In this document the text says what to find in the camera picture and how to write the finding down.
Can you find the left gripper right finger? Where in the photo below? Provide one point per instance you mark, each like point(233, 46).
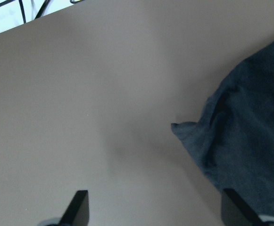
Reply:
point(236, 212)

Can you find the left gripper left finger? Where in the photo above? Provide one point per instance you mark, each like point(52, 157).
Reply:
point(77, 212)

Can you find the black graphic t-shirt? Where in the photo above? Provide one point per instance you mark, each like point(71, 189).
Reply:
point(233, 141)

